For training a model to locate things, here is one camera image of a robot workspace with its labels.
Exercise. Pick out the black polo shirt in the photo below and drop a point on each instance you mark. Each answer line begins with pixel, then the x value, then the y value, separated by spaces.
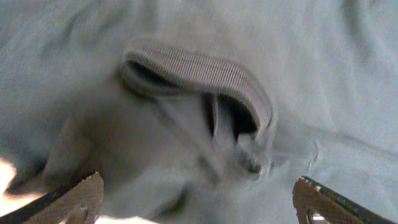
pixel 202 111

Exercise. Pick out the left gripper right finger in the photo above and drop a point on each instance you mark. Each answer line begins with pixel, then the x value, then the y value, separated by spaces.
pixel 315 203

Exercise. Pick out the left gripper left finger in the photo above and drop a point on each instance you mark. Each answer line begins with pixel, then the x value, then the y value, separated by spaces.
pixel 77 202

